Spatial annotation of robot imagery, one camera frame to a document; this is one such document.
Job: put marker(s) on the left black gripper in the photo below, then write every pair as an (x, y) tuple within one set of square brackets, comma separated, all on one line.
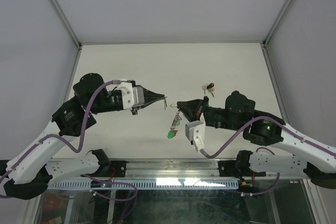
[(148, 97)]

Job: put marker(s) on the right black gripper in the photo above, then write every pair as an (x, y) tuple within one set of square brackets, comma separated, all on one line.
[(193, 108)]

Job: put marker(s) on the silver keyring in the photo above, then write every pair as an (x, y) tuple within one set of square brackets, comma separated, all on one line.
[(177, 116)]

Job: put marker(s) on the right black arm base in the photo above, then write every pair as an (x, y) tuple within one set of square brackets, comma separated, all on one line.
[(228, 169)]

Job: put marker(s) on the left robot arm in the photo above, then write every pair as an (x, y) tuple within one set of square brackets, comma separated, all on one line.
[(67, 128)]

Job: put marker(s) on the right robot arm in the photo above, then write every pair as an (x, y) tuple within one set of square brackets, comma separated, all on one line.
[(310, 158)]

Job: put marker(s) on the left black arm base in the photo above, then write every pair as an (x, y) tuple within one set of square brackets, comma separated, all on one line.
[(116, 169)]

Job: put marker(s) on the yellow black tag key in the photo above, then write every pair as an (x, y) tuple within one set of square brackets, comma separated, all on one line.
[(209, 88)]

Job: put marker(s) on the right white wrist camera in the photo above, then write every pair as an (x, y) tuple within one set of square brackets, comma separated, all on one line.
[(195, 133)]

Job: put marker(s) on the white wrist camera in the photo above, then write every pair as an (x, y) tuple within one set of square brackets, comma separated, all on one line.
[(195, 133), (128, 95)]

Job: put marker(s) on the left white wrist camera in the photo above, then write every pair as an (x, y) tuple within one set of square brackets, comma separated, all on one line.
[(128, 95)]

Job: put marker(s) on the aluminium mounting rail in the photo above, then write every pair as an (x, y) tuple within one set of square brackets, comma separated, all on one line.
[(183, 167)]

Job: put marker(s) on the grey slotted cable duct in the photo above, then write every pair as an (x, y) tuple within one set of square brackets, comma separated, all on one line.
[(148, 184)]

